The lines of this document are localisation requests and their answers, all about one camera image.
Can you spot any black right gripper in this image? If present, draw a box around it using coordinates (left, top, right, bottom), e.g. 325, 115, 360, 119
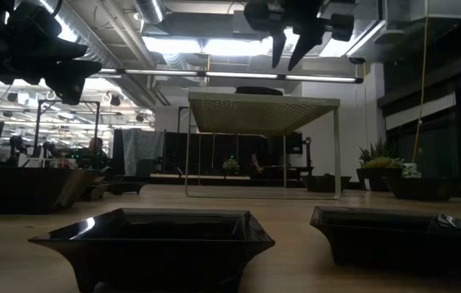
244, 0, 355, 72

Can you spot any black leaf-shaped mini plate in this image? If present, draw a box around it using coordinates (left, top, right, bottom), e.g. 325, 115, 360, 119
235, 85, 285, 97

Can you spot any small black square mini plate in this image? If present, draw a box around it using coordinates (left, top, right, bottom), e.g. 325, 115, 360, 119
309, 204, 461, 282
106, 180, 147, 196
28, 207, 276, 293
78, 181, 111, 202

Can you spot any black wavy square mini plate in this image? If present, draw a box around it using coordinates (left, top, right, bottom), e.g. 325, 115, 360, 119
383, 176, 455, 201
301, 174, 353, 194
0, 165, 93, 216

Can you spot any long ceiling light strip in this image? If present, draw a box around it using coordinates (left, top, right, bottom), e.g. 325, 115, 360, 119
91, 67, 364, 85

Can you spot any person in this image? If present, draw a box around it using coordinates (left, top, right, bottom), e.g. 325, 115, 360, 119
249, 152, 264, 175
79, 137, 111, 168

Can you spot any black monitor on stand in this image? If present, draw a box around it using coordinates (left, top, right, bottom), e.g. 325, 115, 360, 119
265, 130, 313, 168

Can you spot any grey fabric cover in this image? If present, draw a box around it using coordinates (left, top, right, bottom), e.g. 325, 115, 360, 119
120, 128, 165, 177

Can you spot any small distant potted plant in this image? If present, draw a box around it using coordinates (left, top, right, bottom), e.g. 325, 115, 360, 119
221, 157, 241, 174

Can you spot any black room divider panel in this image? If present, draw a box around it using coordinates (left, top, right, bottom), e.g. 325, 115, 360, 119
163, 130, 262, 177

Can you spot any potted succulent plant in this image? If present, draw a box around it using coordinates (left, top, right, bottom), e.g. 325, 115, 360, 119
355, 138, 423, 192

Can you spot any large silver spiral duct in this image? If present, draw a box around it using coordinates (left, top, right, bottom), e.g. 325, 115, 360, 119
37, 0, 162, 109

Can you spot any black metal rack frame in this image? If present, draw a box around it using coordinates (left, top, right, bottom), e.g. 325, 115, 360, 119
33, 99, 102, 159

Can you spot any round silver air duct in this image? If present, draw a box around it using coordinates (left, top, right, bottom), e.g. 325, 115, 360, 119
134, 0, 167, 25

